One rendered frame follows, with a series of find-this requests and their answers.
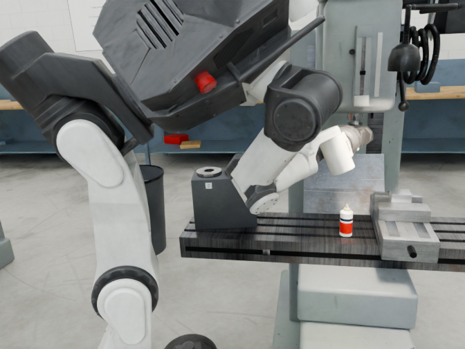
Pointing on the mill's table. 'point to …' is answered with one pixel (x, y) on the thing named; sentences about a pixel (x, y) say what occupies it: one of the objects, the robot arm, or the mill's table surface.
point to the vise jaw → (403, 212)
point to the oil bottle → (346, 221)
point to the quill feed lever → (402, 94)
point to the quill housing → (331, 32)
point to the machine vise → (403, 235)
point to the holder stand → (218, 201)
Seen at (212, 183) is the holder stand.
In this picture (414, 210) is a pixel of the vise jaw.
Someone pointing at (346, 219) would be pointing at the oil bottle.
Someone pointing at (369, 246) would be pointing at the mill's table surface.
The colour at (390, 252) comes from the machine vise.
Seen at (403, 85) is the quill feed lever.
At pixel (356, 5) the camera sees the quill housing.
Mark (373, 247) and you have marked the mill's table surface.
